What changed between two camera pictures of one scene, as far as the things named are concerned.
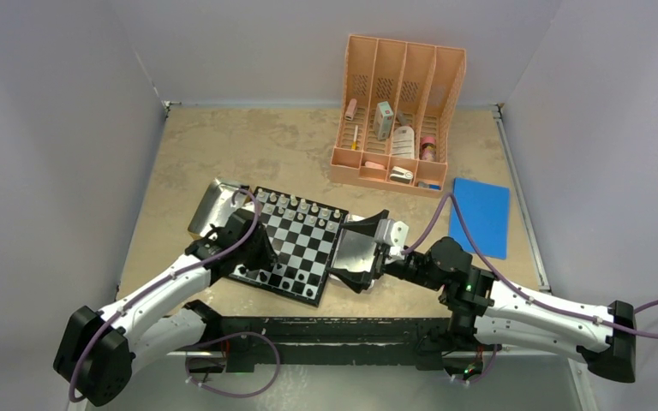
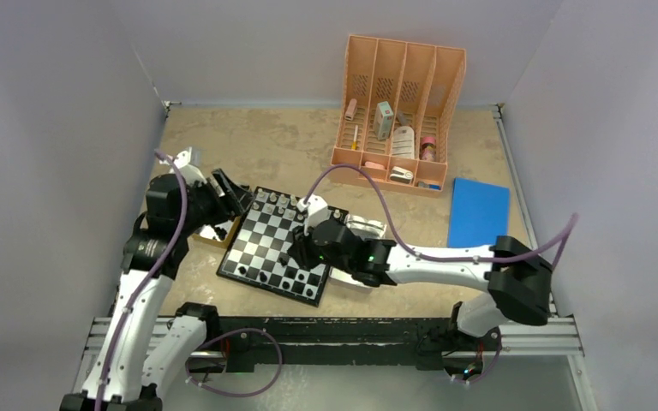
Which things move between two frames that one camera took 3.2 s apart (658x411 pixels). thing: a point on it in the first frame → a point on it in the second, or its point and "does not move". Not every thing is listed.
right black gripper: x=367 y=226 → x=301 y=249
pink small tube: x=351 y=109 does not move
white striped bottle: x=403 y=142 does not move
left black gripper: x=267 y=257 → x=236 y=199
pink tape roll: x=427 y=148 does not move
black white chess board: x=303 y=234 does not move
